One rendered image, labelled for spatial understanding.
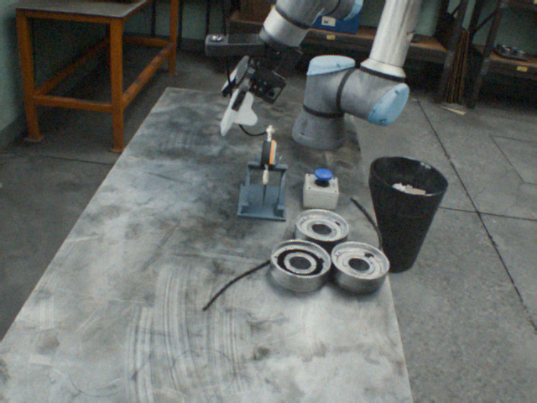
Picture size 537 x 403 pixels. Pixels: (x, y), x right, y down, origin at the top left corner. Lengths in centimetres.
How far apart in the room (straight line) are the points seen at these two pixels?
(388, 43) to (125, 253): 77
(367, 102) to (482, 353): 120
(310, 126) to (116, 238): 63
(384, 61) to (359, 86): 9
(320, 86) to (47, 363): 92
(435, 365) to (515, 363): 34
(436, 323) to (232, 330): 145
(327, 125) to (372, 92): 17
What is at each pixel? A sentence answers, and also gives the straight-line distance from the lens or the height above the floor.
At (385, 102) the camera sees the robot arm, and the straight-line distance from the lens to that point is 126.
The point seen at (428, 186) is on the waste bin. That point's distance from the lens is 237.
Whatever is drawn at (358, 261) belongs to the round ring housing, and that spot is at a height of 82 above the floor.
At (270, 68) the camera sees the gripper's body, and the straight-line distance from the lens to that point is 99.
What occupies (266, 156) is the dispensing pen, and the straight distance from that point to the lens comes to 105.
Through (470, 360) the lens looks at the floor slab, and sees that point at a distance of 209.
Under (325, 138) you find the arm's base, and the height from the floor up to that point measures 83.
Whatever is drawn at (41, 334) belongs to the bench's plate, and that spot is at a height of 80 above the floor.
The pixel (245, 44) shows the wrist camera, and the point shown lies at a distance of 96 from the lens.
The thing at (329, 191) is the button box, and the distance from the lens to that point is 110.
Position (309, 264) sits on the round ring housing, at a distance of 92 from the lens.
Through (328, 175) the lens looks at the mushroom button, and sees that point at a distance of 110.
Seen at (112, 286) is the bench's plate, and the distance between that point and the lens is 89.
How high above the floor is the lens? 139
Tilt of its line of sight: 32 degrees down
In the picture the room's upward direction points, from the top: 8 degrees clockwise
